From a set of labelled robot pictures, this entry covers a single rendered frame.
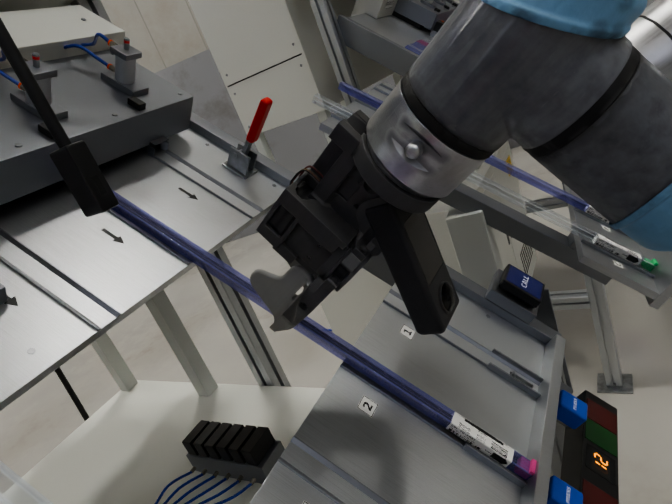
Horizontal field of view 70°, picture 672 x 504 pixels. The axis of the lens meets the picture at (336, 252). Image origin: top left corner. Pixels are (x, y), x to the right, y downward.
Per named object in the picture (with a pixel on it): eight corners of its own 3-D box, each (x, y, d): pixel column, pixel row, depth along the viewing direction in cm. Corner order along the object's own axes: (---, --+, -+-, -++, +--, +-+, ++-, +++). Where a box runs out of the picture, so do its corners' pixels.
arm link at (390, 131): (500, 138, 33) (475, 180, 27) (455, 181, 36) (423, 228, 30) (421, 65, 33) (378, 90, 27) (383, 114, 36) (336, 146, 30)
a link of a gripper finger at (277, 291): (238, 293, 46) (287, 233, 41) (283, 335, 46) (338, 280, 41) (219, 309, 43) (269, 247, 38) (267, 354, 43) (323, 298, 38)
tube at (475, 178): (648, 267, 63) (654, 261, 63) (650, 272, 62) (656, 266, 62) (315, 100, 68) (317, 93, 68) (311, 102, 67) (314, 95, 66)
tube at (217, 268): (527, 468, 43) (534, 462, 42) (525, 481, 42) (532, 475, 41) (100, 190, 51) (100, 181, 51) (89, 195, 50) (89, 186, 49)
